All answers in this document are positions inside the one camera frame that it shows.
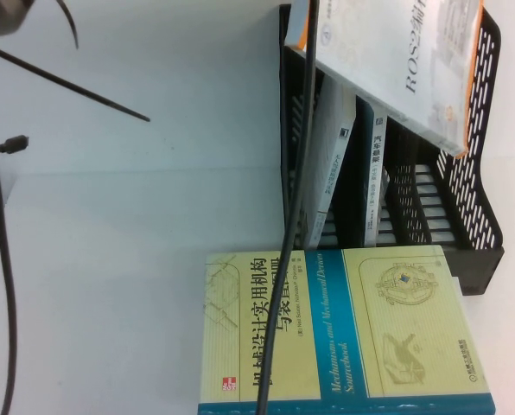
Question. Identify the white orange ROS2 book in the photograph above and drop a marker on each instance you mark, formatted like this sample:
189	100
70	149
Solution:
391	56

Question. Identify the black perforated book stand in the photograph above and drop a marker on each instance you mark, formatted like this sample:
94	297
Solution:
469	181

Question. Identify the yellow teal mechanisms book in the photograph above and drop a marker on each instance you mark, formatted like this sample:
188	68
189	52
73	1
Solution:
370	337

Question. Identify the white paperback book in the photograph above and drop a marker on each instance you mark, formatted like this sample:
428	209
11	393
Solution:
331	173

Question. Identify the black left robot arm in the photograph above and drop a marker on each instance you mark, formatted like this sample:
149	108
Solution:
0	15

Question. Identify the dark teal book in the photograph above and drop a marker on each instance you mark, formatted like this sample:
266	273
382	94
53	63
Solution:
375	181

